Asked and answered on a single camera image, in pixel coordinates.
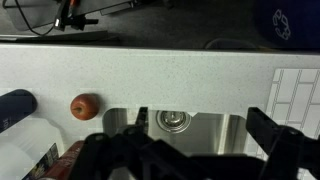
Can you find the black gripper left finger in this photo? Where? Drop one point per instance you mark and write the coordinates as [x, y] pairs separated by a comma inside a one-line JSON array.
[[110, 156]]

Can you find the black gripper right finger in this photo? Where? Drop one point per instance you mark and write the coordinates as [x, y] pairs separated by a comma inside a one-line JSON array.
[[286, 150]]

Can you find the dark red bottle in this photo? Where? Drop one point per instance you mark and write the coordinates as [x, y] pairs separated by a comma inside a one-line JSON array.
[[66, 163]]

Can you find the red apple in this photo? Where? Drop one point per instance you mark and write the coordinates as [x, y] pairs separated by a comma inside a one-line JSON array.
[[85, 106]]

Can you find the metal sink drain strainer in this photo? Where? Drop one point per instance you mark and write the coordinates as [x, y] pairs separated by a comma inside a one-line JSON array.
[[173, 121]]

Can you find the stainless steel sink basin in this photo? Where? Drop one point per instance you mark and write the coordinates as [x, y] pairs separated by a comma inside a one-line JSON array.
[[206, 133]]

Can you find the white plastic jug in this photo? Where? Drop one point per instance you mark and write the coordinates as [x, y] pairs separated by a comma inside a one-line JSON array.
[[20, 146]]

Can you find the white tape piece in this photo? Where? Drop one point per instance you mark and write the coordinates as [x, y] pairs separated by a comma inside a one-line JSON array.
[[193, 113]]

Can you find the blue recycling bin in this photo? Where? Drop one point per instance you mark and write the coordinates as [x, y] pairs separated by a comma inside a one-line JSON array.
[[300, 20]]

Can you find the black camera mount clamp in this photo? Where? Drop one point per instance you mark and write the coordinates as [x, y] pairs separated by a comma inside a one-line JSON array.
[[75, 21]]

